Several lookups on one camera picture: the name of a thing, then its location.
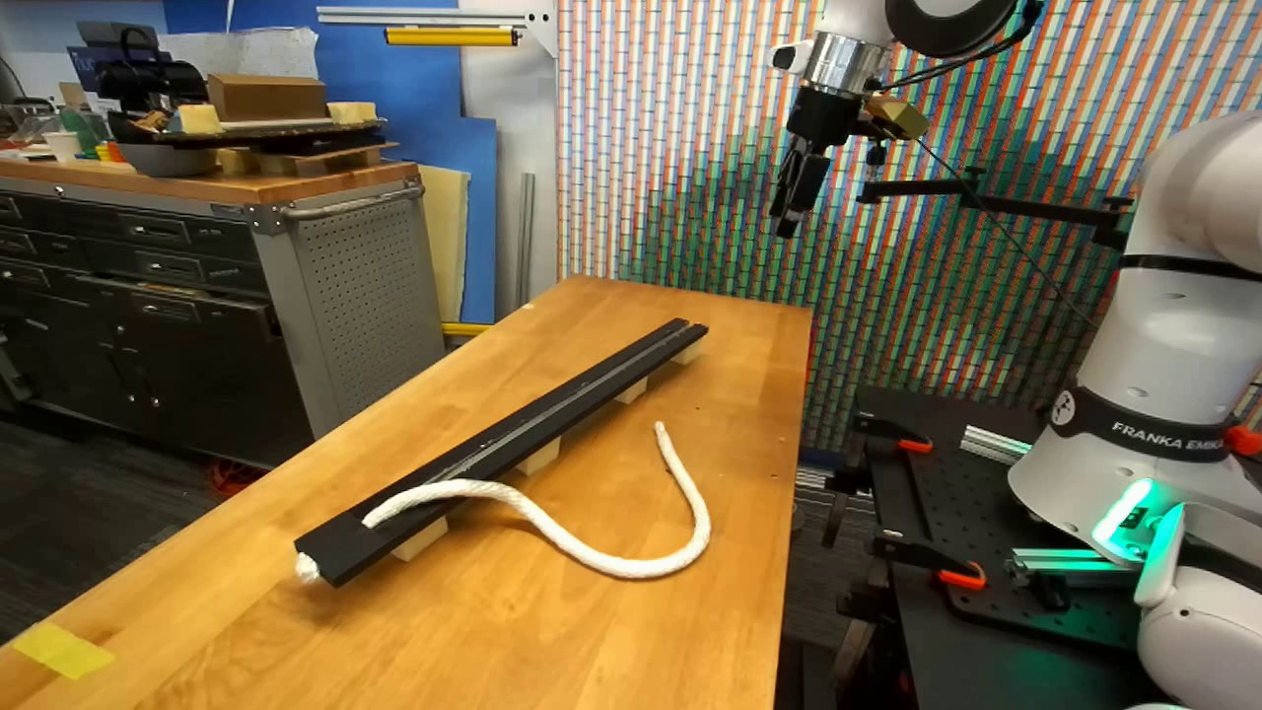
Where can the yellow level bar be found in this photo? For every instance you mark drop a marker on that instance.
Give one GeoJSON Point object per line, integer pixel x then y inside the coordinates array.
{"type": "Point", "coordinates": [451, 36]}

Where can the blue foam board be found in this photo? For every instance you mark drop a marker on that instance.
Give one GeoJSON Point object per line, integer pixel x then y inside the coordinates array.
{"type": "Point", "coordinates": [418, 96]}

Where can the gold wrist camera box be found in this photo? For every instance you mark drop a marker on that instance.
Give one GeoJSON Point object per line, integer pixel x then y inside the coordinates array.
{"type": "Point", "coordinates": [896, 117]}

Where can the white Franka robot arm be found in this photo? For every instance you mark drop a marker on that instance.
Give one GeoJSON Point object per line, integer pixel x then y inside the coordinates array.
{"type": "Point", "coordinates": [1139, 446]}

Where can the grey metal tool cabinet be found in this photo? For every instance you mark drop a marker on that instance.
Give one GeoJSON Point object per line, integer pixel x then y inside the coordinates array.
{"type": "Point", "coordinates": [233, 318]}

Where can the black optical breadboard base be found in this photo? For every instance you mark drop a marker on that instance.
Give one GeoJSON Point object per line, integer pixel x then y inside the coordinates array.
{"type": "Point", "coordinates": [1014, 643]}

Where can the orange handled clamp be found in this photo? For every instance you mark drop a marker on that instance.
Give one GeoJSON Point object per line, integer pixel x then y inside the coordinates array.
{"type": "Point", "coordinates": [892, 431]}
{"type": "Point", "coordinates": [945, 567]}

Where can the wooden box on cabinet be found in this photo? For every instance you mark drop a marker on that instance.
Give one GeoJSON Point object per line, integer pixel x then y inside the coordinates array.
{"type": "Point", "coordinates": [266, 96]}

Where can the orange handled clamp rear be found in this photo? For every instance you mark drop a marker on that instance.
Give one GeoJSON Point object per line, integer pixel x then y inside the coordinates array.
{"type": "Point", "coordinates": [892, 431]}

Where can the long black channel rail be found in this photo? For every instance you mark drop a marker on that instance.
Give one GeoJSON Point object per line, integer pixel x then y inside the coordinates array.
{"type": "Point", "coordinates": [476, 471]}

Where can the yellow tape patch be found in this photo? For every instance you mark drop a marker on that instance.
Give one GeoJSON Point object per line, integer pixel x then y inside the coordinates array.
{"type": "Point", "coordinates": [59, 652]}

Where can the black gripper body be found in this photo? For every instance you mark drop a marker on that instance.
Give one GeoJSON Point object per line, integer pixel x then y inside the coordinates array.
{"type": "Point", "coordinates": [818, 122]}

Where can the black camera boom stand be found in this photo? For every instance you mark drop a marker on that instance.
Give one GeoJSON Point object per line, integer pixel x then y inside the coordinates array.
{"type": "Point", "coordinates": [1101, 221]}

